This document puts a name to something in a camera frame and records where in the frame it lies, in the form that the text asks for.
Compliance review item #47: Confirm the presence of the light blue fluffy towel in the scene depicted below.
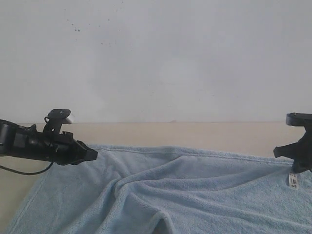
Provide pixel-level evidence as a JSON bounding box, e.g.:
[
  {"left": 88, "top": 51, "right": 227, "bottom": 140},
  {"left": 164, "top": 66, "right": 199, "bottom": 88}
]
[{"left": 5, "top": 145, "right": 312, "bottom": 234}]

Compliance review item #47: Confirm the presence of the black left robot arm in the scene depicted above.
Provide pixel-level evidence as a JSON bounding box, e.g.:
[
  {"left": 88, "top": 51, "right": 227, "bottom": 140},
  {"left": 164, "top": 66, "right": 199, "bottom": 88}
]
[{"left": 0, "top": 119, "right": 98, "bottom": 166}]

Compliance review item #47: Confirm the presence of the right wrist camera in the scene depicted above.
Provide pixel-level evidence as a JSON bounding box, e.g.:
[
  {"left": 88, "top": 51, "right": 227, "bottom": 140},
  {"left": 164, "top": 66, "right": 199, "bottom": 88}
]
[{"left": 286, "top": 113, "right": 312, "bottom": 127}]

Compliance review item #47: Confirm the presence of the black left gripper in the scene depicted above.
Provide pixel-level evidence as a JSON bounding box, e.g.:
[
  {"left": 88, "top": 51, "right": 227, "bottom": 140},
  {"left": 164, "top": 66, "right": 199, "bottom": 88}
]
[{"left": 26, "top": 132, "right": 98, "bottom": 166}]

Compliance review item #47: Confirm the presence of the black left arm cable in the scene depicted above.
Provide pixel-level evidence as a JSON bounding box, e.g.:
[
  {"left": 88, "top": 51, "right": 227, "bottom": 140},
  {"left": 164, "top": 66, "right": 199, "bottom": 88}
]
[{"left": 0, "top": 160, "right": 54, "bottom": 176}]

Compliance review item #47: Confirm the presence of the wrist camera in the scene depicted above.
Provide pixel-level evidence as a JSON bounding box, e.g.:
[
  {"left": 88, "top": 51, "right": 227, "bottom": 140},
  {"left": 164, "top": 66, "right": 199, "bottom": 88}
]
[
  {"left": 286, "top": 113, "right": 312, "bottom": 127},
  {"left": 43, "top": 109, "right": 74, "bottom": 135}
]

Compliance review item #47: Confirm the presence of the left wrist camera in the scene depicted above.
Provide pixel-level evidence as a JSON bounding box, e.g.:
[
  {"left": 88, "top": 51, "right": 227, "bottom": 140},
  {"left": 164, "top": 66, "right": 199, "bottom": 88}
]
[{"left": 43, "top": 109, "right": 74, "bottom": 135}]

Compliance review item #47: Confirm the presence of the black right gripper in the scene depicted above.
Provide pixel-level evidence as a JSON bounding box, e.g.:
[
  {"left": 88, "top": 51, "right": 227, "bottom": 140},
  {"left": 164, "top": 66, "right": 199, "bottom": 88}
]
[{"left": 273, "top": 127, "right": 312, "bottom": 174}]

